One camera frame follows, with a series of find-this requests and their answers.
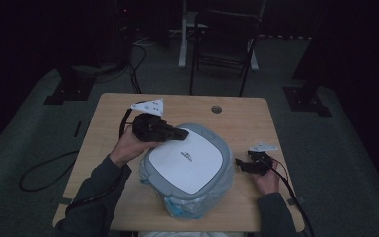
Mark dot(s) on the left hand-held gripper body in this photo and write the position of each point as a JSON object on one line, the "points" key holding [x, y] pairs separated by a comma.
{"points": [[148, 126]]}

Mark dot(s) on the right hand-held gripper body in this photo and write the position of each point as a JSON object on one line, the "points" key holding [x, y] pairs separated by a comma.
{"points": [[260, 161]]}

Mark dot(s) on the grey white-lidded trash bin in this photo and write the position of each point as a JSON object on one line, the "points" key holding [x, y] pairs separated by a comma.
{"points": [[189, 164]]}

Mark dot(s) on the person's right hand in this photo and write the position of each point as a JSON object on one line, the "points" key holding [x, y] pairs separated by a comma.
{"points": [[268, 181]]}

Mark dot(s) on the person's left hand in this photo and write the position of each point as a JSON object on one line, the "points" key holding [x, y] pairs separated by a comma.
{"points": [[130, 148]]}

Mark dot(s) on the grey tape piece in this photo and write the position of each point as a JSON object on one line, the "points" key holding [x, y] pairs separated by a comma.
{"points": [[64, 201], [297, 200]]}

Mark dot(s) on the clear plastic bin liner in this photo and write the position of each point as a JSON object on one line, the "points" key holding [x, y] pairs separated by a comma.
{"points": [[195, 207]]}

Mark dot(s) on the black floor strip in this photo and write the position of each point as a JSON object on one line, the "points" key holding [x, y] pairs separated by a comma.
{"points": [[77, 129]]}

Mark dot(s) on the black stand base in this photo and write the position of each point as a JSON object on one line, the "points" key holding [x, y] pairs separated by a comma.
{"points": [[69, 92], [304, 98]]}

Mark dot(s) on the black metal chair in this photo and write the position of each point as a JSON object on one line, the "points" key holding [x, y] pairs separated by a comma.
{"points": [[183, 39]]}

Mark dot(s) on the black folding chair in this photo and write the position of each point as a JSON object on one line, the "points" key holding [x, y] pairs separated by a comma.
{"points": [[224, 39]]}

